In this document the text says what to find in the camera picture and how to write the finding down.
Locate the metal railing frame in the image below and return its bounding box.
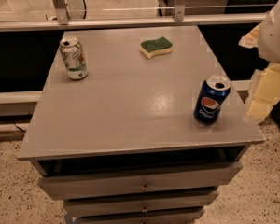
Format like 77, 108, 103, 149
0, 0, 278, 32

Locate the grey drawer cabinet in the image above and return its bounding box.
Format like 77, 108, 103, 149
17, 25, 266, 224

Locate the blue pepsi can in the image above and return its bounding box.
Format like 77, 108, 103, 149
194, 75, 231, 124

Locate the bottom grey drawer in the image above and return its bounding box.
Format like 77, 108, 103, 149
80, 208, 204, 224

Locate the green yellow sponge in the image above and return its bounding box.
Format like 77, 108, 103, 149
140, 36, 173, 59

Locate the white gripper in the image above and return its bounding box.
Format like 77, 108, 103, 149
239, 0, 280, 121

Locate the black cable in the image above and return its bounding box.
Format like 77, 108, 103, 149
79, 0, 88, 20

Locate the grey drawer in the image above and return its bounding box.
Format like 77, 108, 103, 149
64, 189, 218, 217
39, 161, 242, 200
80, 208, 204, 224

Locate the top grey drawer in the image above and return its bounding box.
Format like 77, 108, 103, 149
39, 161, 242, 200

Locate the green white 7up can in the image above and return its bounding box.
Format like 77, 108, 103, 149
60, 36, 88, 80

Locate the middle grey drawer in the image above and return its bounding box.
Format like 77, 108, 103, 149
64, 189, 218, 217

